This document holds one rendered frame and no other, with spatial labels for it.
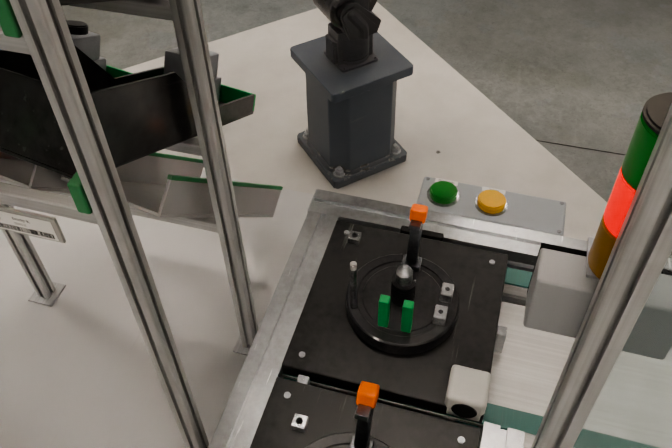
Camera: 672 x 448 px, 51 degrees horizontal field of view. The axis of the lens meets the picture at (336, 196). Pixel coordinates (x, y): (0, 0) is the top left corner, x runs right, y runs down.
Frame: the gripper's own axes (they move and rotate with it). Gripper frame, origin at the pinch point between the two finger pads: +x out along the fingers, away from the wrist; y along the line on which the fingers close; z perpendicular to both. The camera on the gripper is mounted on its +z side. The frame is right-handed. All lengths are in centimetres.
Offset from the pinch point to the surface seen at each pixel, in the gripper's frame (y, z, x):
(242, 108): 6.4, -6.9, 15.4
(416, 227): 26.4, -22.1, 15.2
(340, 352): 22.9, -27.8, 31.5
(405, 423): 33, -27, 36
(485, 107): 21, -55, -29
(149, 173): -6.8, -17.3, 22.2
